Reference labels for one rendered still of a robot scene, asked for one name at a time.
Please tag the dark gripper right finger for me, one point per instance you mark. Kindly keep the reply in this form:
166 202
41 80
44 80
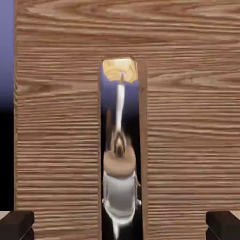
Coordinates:
222 225

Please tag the light wood cabinet door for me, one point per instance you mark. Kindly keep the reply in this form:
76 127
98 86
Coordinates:
56 112

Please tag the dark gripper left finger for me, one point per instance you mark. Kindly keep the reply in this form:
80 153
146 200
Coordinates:
16 224

